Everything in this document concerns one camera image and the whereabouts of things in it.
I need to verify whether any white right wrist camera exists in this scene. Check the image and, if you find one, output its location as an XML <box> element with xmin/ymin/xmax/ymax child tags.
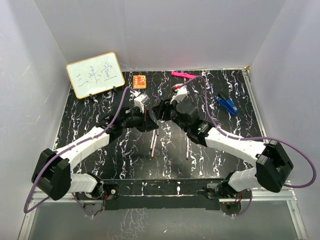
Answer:
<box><xmin>170</xmin><ymin>84</ymin><xmax>188</xmax><ymax>104</ymax></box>

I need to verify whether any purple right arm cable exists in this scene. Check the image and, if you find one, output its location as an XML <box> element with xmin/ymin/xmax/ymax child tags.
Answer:
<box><xmin>178</xmin><ymin>75</ymin><xmax>317</xmax><ymax>188</ymax></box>

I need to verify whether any blue black stapler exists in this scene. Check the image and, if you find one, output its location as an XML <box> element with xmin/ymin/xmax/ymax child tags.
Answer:
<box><xmin>215</xmin><ymin>91</ymin><xmax>238</xmax><ymax>115</ymax></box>

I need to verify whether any aluminium frame rail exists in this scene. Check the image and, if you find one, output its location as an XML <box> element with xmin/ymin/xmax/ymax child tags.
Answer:
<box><xmin>241</xmin><ymin>68</ymin><xmax>310</xmax><ymax>240</ymax></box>

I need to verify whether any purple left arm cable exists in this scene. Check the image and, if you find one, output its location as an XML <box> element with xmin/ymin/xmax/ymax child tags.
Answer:
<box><xmin>23</xmin><ymin>86</ymin><xmax>140</xmax><ymax>214</ymax></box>

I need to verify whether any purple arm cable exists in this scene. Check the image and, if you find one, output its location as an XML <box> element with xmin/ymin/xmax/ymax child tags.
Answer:
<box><xmin>23</xmin><ymin>86</ymin><xmax>140</xmax><ymax>214</ymax></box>
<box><xmin>178</xmin><ymin>75</ymin><xmax>317</xmax><ymax>188</ymax></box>

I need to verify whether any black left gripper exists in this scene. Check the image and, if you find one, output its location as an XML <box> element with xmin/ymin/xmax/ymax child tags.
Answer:
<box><xmin>121</xmin><ymin>107</ymin><xmax>159</xmax><ymax>133</ymax></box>

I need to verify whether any white pen purple end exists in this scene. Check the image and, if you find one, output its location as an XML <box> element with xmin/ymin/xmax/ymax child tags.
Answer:
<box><xmin>186</xmin><ymin>135</ymin><xmax>189</xmax><ymax>160</ymax></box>

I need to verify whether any small whiteboard with yellow frame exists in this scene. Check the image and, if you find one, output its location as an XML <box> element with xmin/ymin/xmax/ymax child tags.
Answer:
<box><xmin>66</xmin><ymin>52</ymin><xmax>125</xmax><ymax>99</ymax></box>

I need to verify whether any white pen yellow end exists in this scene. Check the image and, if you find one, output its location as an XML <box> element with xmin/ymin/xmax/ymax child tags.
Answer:
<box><xmin>151</xmin><ymin>134</ymin><xmax>158</xmax><ymax>158</ymax></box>

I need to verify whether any white pen red end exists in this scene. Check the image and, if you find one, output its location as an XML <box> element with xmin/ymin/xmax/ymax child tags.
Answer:
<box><xmin>150</xmin><ymin>129</ymin><xmax>156</xmax><ymax>152</ymax></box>

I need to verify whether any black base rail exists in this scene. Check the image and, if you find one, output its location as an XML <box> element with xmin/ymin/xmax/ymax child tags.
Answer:
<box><xmin>101</xmin><ymin>178</ymin><xmax>222</xmax><ymax>211</ymax></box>

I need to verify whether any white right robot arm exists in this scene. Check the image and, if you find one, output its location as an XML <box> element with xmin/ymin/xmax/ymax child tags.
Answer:
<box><xmin>152</xmin><ymin>99</ymin><xmax>294</xmax><ymax>199</ymax></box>

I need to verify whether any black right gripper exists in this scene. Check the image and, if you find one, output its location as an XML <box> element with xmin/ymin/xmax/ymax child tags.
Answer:
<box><xmin>153</xmin><ymin>96</ymin><xmax>190</xmax><ymax>134</ymax></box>

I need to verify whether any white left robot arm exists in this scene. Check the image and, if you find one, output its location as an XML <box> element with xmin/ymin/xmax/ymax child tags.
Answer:
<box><xmin>31</xmin><ymin>107</ymin><xmax>159</xmax><ymax>201</ymax></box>

